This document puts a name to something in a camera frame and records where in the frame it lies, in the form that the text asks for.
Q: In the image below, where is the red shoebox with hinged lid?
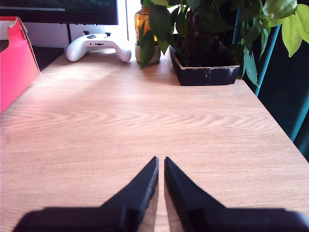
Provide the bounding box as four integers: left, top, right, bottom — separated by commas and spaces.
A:
0, 16, 41, 114

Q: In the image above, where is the dark teal curtain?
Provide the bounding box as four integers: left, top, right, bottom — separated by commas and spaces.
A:
231, 0, 309, 162

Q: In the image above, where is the amber bottle with white base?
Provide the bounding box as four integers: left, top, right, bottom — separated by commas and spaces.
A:
134, 0, 161, 64

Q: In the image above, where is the green leafy potted plant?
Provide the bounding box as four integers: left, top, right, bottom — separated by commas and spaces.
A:
139, 0, 309, 87

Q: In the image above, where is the large black computer monitor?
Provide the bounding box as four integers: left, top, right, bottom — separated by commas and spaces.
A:
0, 0, 119, 71

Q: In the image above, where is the white game controller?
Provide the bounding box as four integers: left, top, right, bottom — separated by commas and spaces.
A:
65, 30, 132, 63

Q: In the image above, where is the black rectangular planter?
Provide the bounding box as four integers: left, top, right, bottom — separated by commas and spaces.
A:
169, 44, 240, 87

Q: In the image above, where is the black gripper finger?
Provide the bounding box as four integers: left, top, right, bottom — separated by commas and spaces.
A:
164, 156, 227, 232
100, 156, 159, 232

